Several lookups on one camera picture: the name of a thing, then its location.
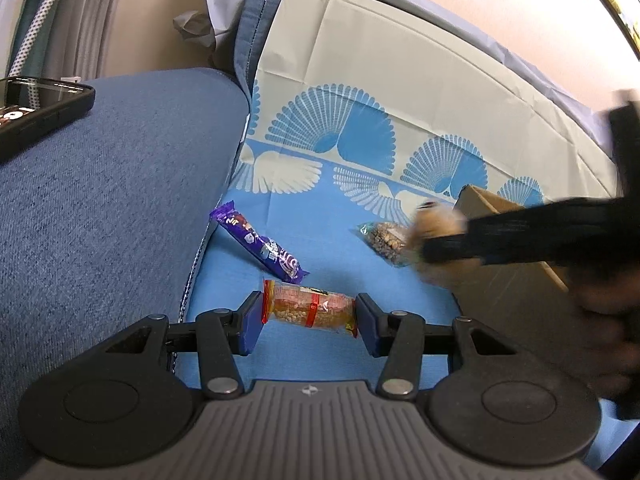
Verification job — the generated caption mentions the denim pillow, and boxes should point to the denim pillow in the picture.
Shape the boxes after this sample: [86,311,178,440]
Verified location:
[232,0,288,96]

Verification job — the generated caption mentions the cardboard box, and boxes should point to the cardboard box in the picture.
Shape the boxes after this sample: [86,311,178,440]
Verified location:
[440,185,621,396]

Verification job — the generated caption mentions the purple chocolate bar packet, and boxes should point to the purple chocolate bar packet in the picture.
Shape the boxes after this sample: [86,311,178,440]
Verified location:
[209,201,310,283]

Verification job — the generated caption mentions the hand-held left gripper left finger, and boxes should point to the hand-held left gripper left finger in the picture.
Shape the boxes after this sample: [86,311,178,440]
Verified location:
[117,292,265,401]

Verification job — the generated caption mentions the blue denim cushion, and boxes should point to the blue denim cushion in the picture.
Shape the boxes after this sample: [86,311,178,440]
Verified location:
[0,67,250,480]

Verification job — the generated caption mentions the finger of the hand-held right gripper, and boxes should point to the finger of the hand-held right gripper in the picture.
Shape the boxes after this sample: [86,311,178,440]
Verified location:
[421,232,618,267]
[462,196,621,241]

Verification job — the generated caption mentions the clear bag of cookies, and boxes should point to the clear bag of cookies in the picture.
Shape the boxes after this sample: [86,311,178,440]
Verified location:
[406,200,473,286]

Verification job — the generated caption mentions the grey plastic bag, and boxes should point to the grey plastic bag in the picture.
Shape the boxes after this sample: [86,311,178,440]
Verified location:
[172,10,218,51]

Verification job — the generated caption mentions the fan print bed sheet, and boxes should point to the fan print bed sheet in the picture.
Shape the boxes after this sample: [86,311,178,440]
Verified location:
[170,0,631,480]

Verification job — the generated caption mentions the window curtain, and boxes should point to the window curtain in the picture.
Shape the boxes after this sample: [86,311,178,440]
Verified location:
[0,0,126,81]

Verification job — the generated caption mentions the clear bag of nuts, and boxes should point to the clear bag of nuts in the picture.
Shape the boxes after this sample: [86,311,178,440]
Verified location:
[356,221,416,267]

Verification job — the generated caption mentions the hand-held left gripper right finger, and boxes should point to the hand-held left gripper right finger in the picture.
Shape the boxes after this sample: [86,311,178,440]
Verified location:
[354,292,508,401]

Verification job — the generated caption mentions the orange peanut packet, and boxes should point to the orange peanut packet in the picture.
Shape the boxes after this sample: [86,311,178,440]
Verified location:
[262,280,359,338]

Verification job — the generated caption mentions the black smartphone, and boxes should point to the black smartphone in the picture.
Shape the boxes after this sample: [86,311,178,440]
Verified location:
[0,76,96,163]

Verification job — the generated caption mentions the person's right hand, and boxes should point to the person's right hand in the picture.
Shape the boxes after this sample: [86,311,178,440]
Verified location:
[567,260,640,401]

